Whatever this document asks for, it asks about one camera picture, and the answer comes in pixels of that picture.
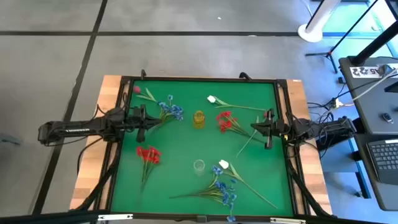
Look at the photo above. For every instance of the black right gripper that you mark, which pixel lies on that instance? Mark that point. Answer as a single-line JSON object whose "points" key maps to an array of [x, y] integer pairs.
{"points": [[270, 127]]}

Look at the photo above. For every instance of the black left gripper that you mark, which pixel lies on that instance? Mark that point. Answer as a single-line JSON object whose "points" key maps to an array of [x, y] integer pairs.
{"points": [[141, 124]]}

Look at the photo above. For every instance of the blue artificial flower bunch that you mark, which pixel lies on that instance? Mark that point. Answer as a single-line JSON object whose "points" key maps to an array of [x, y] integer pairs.
{"points": [[222, 186], [174, 110]]}

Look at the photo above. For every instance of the red artificial flower bunch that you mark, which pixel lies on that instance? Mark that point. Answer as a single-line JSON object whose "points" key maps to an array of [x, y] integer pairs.
{"points": [[224, 124], [149, 154]]}

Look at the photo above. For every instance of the white artificial tulip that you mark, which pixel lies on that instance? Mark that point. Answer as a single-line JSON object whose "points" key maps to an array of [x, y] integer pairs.
{"points": [[211, 99], [223, 164]]}

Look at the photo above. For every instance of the clear glass vase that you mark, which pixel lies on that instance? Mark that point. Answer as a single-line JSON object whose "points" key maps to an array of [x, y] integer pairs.
{"points": [[199, 169]]}

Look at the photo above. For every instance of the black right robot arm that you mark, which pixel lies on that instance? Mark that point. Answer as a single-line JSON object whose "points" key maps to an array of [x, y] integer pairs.
{"points": [[326, 128]]}

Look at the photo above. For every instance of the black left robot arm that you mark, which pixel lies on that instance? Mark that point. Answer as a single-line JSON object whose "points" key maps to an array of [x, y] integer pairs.
{"points": [[77, 129]]}

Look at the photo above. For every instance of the amber glass vase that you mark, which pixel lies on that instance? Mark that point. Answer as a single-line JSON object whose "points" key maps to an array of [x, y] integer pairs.
{"points": [[199, 121]]}

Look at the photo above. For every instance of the pink artificial tulip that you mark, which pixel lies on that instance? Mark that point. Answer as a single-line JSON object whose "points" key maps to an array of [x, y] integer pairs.
{"points": [[136, 89]]}

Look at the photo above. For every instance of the green table mat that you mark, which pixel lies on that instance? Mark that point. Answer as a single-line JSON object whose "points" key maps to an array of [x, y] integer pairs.
{"points": [[186, 146]]}

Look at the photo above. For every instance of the white power plug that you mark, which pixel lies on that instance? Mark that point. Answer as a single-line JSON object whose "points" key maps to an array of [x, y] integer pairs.
{"points": [[338, 103]]}

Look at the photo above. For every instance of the black tripod stand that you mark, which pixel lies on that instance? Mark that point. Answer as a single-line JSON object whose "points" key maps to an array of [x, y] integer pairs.
{"points": [[330, 53]]}

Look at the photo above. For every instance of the white column with round base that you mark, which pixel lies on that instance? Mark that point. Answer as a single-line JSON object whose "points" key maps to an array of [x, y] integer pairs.
{"points": [[311, 32]]}

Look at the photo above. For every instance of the white paper label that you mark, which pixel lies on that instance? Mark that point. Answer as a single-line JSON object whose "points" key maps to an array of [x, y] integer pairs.
{"points": [[360, 72]]}

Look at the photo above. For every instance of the black desk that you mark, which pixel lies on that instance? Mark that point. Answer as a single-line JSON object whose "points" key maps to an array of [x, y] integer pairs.
{"points": [[373, 102]]}

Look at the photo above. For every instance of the black key fob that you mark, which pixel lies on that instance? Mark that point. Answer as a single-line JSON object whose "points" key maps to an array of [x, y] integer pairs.
{"points": [[387, 118]]}

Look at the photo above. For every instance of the black laptop keyboard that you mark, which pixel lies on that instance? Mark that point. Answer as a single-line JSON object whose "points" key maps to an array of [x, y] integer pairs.
{"points": [[387, 157]]}

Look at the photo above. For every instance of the black table frame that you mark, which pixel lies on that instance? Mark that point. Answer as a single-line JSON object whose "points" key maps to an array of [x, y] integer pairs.
{"points": [[202, 78]]}

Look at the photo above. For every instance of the silver metal bracket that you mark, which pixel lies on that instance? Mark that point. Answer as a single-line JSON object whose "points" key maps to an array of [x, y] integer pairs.
{"points": [[287, 221], [115, 216]]}

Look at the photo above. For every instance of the blue desk frame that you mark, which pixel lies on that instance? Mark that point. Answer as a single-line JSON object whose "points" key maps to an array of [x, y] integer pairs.
{"points": [[362, 177]]}

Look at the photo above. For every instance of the thick black post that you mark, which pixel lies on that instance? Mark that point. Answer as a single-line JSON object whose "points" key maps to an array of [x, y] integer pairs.
{"points": [[376, 43]]}

